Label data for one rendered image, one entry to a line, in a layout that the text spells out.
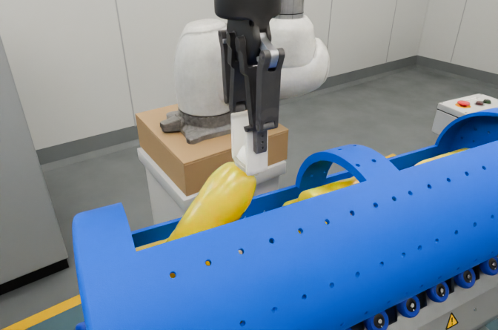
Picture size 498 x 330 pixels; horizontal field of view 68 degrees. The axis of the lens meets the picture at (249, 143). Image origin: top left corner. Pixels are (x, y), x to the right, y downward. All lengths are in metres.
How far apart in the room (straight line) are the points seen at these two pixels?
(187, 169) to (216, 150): 0.09
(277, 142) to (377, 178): 0.47
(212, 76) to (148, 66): 2.40
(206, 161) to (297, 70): 0.31
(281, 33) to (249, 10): 0.50
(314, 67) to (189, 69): 0.31
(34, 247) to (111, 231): 1.68
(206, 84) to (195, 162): 0.19
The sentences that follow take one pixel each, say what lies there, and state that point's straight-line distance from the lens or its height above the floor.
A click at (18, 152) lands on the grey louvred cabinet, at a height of 0.75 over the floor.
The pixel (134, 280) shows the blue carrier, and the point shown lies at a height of 1.21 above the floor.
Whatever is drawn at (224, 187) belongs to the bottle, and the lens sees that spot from 0.49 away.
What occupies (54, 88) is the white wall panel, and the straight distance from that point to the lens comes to 3.15.
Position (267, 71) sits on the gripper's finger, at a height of 1.42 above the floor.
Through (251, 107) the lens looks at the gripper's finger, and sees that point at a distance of 0.44.
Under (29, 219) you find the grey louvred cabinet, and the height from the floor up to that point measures 0.40.
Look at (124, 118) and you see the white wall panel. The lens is 3.35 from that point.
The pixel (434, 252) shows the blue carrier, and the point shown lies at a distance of 0.64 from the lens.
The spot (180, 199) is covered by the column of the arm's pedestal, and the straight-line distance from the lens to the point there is 0.93.
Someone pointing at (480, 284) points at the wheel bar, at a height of 0.93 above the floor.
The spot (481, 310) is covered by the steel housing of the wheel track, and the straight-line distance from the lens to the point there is 0.97.
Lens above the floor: 1.54
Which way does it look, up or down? 28 degrees down
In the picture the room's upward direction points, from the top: straight up
